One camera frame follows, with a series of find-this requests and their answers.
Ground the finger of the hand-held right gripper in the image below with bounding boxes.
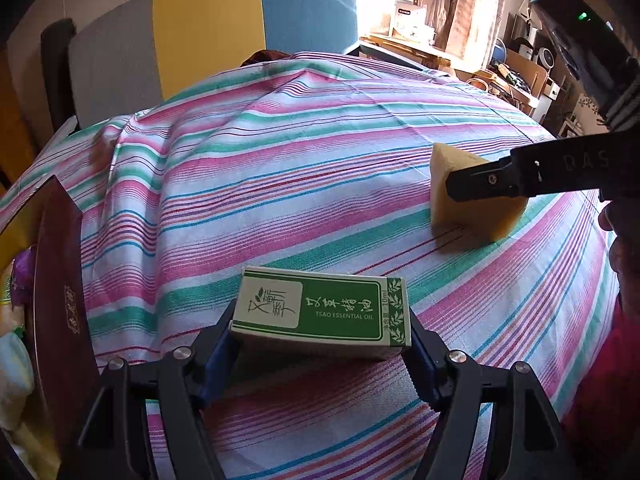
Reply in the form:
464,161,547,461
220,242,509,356
446,156,531,202

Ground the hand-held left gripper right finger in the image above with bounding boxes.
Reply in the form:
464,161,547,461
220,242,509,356
400,310,563,480

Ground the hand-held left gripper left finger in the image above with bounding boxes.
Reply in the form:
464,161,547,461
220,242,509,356
57,300,241,480

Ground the yellow sponge block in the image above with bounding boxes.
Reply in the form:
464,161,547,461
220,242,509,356
430,142,530,246

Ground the green white carton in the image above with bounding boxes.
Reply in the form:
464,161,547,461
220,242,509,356
229,266,413,362

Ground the square metal tin box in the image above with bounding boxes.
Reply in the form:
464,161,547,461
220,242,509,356
0,174,103,466

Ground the white snack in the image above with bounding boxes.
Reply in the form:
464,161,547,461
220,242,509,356
0,332,36,428

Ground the purple snack packet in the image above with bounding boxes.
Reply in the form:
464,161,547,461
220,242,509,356
11,247,37,306

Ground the person's right hand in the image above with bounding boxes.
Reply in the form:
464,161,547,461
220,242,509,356
598,200,640,288

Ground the wooden side table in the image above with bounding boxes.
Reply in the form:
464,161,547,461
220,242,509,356
359,34,493,91

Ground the pale patterned curtain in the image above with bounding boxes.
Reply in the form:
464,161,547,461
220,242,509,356
435,0,511,73

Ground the white carton box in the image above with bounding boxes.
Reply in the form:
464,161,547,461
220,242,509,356
391,0,431,41

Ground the pink green striped blanket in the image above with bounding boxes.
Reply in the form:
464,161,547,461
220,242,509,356
0,52,623,480

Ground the red clothing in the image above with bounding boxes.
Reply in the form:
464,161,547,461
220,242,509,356
562,290,640,480

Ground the brown cloth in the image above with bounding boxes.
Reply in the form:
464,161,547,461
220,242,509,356
240,49,301,67

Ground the wooden wardrobe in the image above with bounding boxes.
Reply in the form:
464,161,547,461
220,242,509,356
0,60,41,196

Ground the grey yellow blue cushion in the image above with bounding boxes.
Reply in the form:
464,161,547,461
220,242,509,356
67,0,361,121

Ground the black rolled mat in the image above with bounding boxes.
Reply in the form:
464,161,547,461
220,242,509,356
41,18,77,128

